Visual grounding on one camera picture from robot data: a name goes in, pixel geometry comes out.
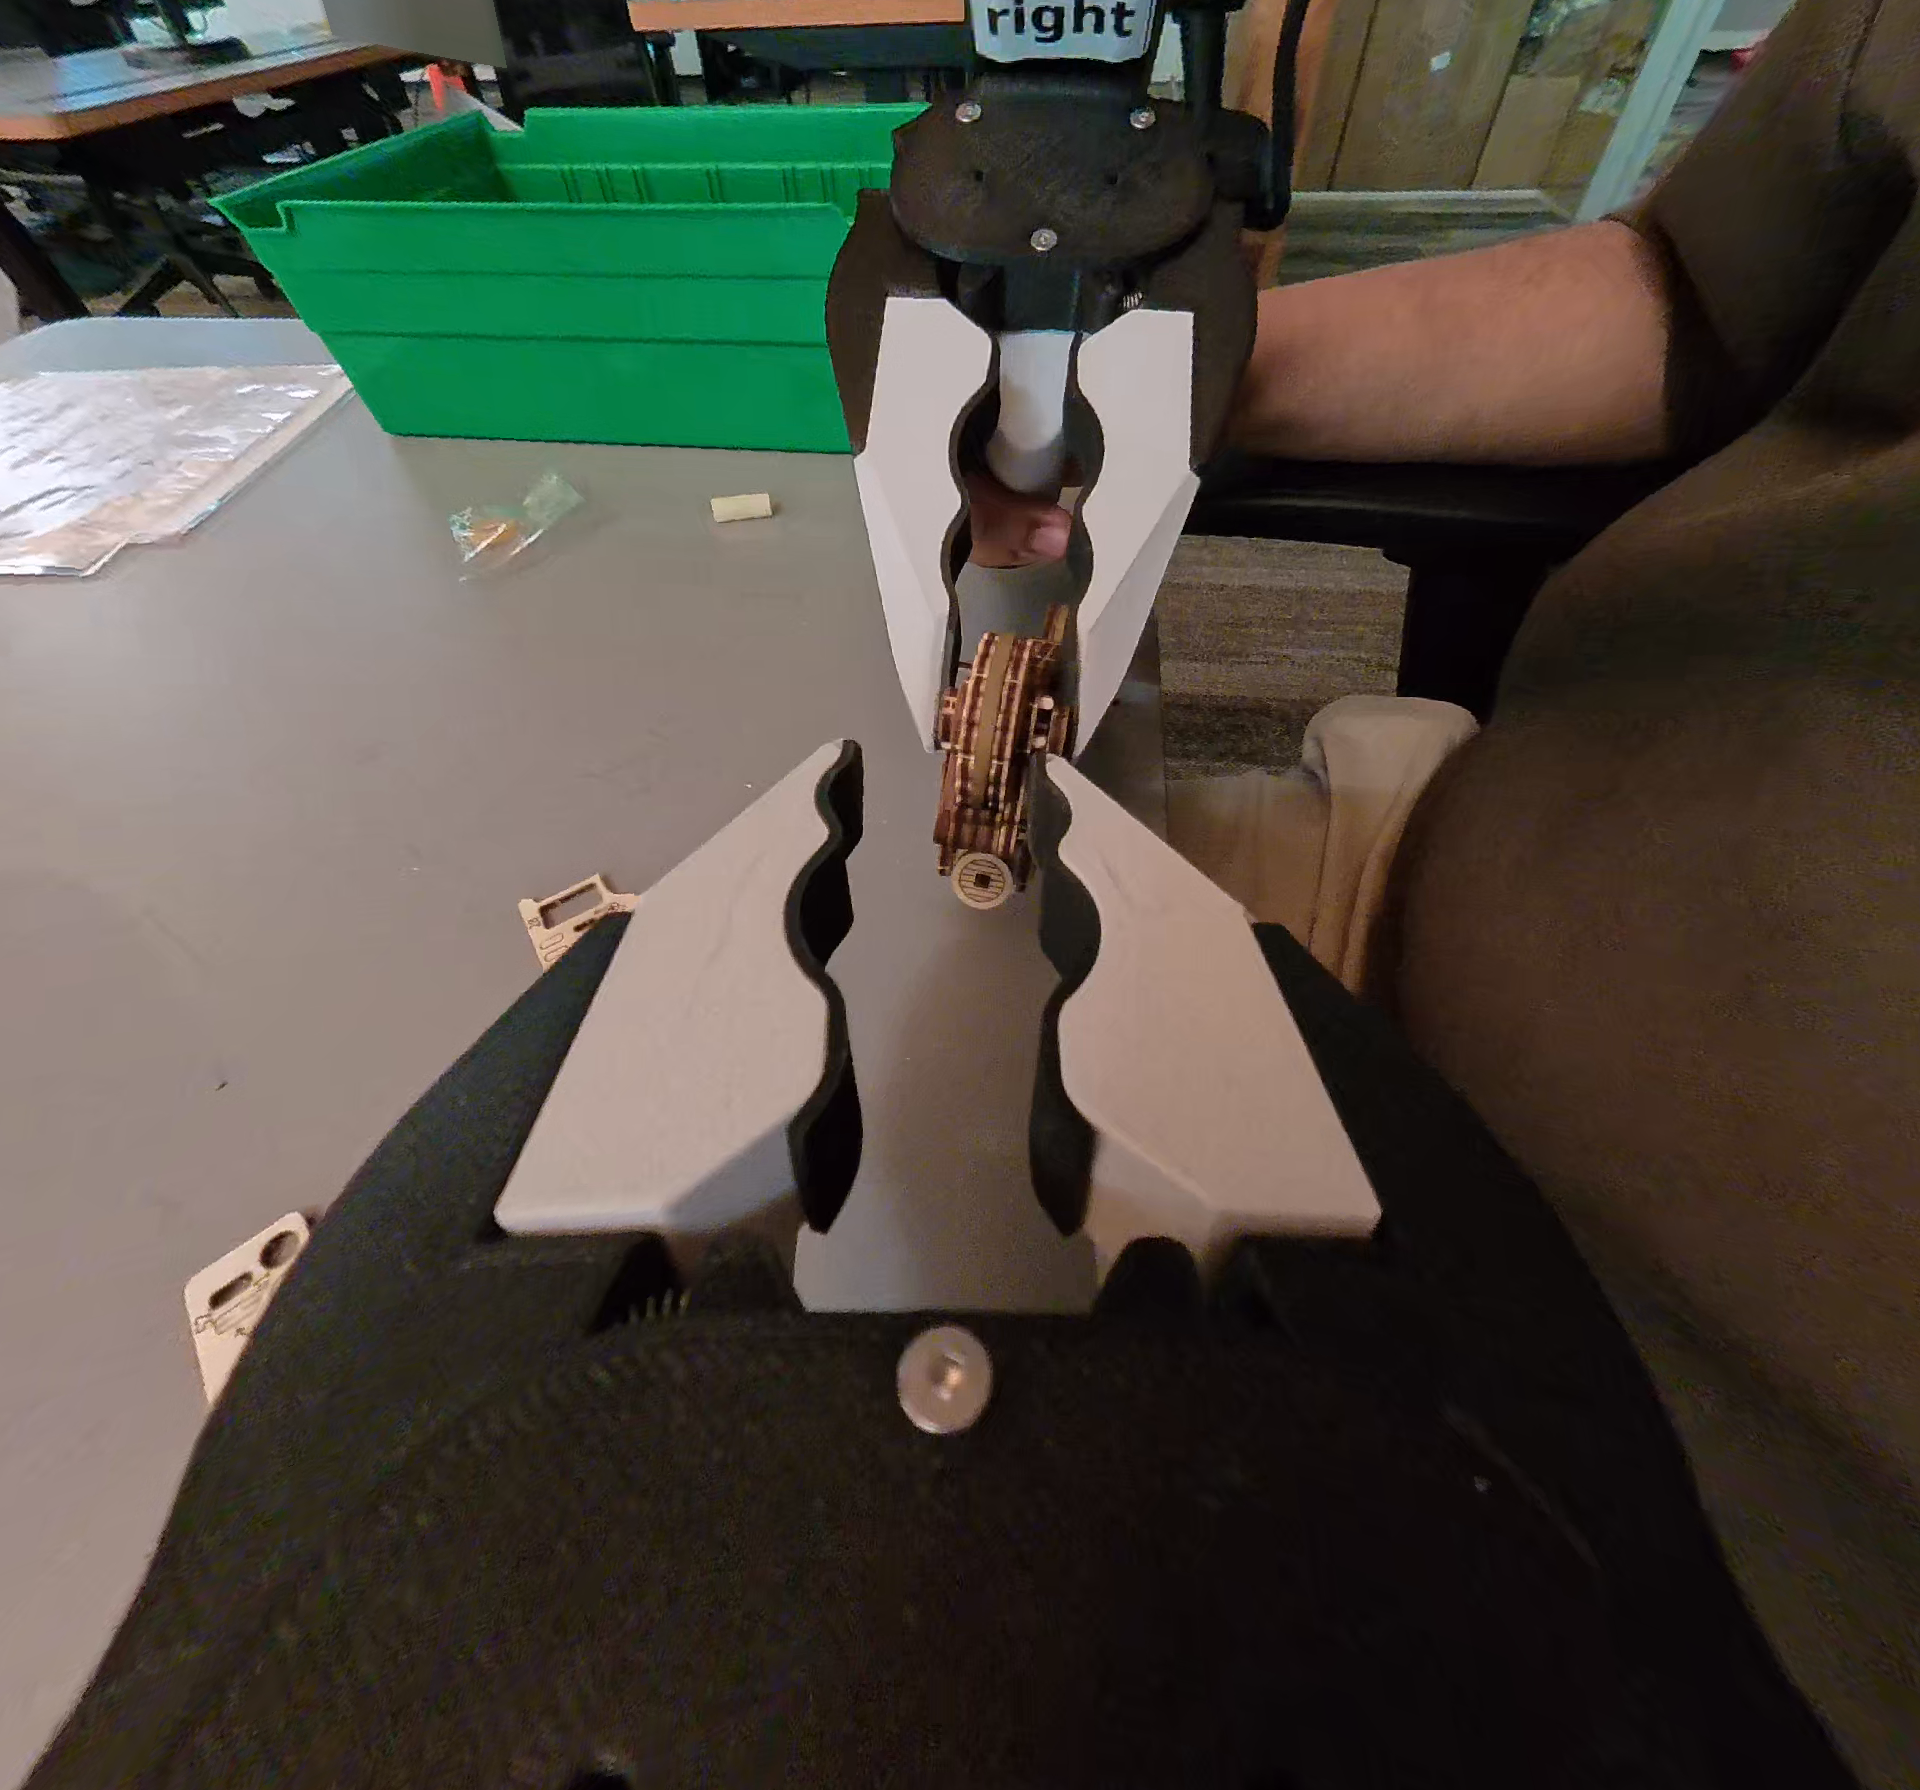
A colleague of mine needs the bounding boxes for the person's right forearm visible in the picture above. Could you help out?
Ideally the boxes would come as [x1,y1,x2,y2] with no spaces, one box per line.
[1224,218,1684,465]

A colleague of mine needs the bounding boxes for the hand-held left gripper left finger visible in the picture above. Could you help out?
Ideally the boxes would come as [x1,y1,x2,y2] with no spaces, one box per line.
[493,739,869,1242]

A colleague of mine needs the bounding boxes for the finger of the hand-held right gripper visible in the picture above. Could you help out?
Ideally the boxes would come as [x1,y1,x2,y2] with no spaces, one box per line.
[850,295,1003,761]
[1045,308,1206,749]

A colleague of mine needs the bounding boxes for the small clear plastic bag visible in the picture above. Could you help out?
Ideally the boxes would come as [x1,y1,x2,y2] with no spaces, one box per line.
[447,475,585,575]

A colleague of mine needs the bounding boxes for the person's right hand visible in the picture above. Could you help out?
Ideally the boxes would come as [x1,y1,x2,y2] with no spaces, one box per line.
[958,462,1086,572]

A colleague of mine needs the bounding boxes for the black chair armrest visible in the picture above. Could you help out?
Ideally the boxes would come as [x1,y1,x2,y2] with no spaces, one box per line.
[1190,449,1696,717]

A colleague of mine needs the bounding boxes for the grey desk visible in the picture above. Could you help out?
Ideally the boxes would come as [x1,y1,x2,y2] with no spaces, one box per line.
[0,316,1256,1790]

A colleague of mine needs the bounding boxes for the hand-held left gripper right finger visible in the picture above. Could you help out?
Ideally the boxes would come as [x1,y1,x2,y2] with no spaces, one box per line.
[1028,757,1382,1242]

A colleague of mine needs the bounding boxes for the wooden background table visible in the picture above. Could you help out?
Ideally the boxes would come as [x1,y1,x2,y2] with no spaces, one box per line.
[630,0,971,42]
[0,39,431,146]

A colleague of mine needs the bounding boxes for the laser-cut wooden sheet piece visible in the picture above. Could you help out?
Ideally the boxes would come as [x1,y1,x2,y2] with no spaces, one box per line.
[516,877,640,977]
[184,1208,312,1408]

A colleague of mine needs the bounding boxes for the person's beige trousers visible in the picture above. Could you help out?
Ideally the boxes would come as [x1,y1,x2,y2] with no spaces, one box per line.
[1163,696,1481,999]

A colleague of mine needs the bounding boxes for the green plastic bin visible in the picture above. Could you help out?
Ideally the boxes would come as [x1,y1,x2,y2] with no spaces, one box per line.
[210,101,933,453]

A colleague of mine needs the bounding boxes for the black office chair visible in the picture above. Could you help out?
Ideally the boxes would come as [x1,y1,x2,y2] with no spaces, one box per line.
[57,0,249,72]

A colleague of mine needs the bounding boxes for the wooden gear model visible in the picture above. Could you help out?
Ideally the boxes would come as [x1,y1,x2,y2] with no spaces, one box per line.
[933,604,1078,909]

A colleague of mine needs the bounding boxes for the silver foil sheet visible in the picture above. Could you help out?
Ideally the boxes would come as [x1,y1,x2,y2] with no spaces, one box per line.
[0,363,357,581]

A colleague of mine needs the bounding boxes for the person's olive shirt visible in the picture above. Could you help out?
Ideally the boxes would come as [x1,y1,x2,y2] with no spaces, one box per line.
[1388,0,1920,1790]

